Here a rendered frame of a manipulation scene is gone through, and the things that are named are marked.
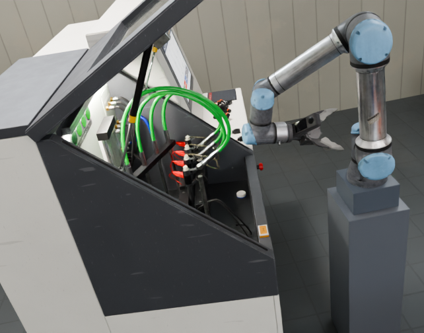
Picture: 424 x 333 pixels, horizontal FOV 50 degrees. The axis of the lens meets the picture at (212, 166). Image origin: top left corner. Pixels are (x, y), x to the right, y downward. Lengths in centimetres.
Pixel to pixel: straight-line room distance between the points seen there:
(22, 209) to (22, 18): 283
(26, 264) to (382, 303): 145
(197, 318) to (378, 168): 78
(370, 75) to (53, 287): 118
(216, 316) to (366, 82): 89
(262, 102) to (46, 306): 97
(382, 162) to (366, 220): 31
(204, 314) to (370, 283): 78
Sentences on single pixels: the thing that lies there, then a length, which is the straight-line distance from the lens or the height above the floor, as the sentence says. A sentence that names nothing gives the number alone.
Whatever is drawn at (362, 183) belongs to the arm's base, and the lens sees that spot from 179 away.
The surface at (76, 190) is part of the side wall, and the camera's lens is 130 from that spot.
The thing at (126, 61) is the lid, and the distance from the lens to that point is 109.
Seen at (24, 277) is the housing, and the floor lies 100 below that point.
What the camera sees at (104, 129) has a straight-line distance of 162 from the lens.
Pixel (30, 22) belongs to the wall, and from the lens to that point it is 406.
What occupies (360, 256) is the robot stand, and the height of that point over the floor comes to 61.
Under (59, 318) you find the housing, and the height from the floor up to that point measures 81.
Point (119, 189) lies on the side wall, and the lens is 127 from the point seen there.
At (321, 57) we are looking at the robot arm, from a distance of 158.
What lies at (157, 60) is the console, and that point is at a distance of 184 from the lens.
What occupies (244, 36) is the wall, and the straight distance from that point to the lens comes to 405.
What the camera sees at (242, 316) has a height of 72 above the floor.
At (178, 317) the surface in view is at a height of 75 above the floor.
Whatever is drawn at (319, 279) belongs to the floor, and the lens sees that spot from 269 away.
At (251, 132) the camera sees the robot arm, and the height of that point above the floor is 122.
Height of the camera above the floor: 191
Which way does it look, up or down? 30 degrees down
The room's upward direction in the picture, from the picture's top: 10 degrees counter-clockwise
